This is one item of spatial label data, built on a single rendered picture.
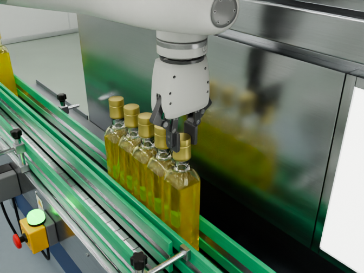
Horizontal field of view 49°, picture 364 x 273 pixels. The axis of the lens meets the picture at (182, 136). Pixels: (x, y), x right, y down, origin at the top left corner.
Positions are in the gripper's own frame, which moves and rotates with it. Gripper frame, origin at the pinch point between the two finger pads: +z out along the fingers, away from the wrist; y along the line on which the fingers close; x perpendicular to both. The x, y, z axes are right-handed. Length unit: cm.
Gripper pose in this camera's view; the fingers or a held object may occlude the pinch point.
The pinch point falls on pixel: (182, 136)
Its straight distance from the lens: 74.3
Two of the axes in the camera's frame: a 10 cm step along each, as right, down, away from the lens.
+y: -7.7, 3.0, -5.6
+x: 6.3, 3.7, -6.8
